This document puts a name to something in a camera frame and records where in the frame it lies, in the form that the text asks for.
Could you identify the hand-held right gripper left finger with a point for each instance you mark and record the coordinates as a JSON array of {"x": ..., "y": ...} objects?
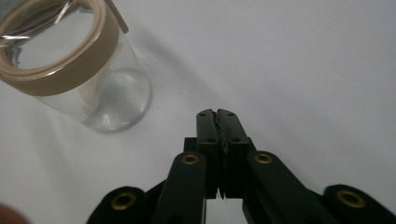
[{"x": 209, "y": 130}]

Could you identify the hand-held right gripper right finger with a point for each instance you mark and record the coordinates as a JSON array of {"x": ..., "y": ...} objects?
[{"x": 234, "y": 133}]

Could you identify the clear glass jar beige rim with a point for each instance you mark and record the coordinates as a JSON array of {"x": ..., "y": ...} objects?
[{"x": 77, "y": 68}]

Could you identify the blurred reddish thing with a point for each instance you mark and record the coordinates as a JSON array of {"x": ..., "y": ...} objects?
[{"x": 9, "y": 215}]

